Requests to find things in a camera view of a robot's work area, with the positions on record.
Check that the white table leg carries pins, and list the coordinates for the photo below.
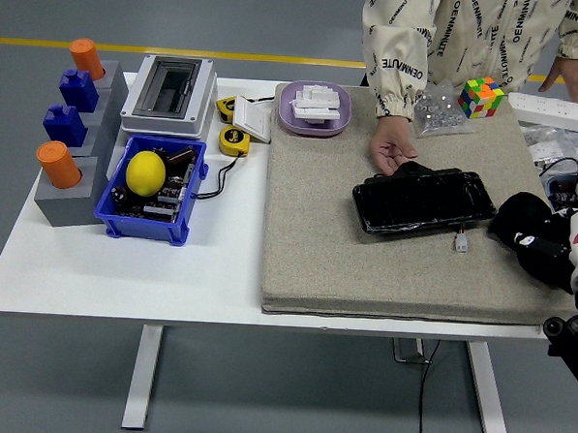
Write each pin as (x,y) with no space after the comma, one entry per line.
(142,378)
(490,397)

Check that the person's left hand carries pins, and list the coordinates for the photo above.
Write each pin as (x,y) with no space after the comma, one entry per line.
(575,78)

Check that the white switch parts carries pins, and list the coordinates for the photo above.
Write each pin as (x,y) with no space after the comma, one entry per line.
(316,104)

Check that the yellow lemon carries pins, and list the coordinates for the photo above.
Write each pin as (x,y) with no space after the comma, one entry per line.
(146,174)

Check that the metal bracket under table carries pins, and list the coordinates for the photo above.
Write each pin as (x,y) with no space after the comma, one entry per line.
(400,353)

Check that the orange cylinder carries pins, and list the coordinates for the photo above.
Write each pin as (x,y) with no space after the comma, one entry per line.
(86,59)
(59,165)

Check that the blue plastic block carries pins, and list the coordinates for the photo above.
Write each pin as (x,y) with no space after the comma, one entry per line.
(80,91)
(66,126)

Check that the black rag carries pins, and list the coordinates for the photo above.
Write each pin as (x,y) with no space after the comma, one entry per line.
(521,216)

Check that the grey stepped block holder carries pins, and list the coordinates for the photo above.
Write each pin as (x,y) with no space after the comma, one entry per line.
(66,209)

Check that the light blue dish of capacitors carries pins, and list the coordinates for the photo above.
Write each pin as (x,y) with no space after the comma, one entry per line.
(562,189)

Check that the colourful puzzle cube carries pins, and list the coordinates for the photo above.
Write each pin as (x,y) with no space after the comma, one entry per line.
(480,98)

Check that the brown cylindrical capacitor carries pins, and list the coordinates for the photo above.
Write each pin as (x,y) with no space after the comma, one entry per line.
(182,154)

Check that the large yellow tape measure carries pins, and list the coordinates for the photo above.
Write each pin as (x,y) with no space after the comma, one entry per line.
(233,140)

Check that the person's right forearm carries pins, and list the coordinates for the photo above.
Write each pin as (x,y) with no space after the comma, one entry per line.
(396,67)

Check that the blue plastic bin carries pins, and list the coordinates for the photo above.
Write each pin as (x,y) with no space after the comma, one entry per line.
(140,228)

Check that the purple dish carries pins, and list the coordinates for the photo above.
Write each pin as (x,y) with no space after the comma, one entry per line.
(287,114)

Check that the white wall switch plate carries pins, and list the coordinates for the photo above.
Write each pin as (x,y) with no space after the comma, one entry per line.
(255,122)

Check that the grey electrical enclosure box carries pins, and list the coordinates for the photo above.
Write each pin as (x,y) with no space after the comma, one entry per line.
(198,100)

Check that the dark circuit board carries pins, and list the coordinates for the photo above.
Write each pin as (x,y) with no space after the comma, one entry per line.
(171,196)

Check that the clear bag of metal nuts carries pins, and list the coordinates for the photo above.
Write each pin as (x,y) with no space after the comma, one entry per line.
(442,118)

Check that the person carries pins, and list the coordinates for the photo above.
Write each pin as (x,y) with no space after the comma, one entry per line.
(478,32)

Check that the black glossy panel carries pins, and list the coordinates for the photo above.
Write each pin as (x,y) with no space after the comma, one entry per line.
(418,204)

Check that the person's right hand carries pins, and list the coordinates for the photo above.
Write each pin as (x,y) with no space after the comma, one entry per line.
(392,142)

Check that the grey-brown mat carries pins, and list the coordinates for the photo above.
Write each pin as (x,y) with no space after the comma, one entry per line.
(345,263)

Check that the white power strip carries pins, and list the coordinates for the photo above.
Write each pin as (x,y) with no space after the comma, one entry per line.
(542,109)

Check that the clear plastic bags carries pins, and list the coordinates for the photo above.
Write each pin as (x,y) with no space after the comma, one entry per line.
(554,143)

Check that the small yellow tape measure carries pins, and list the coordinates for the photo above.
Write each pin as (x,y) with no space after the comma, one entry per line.
(225,107)

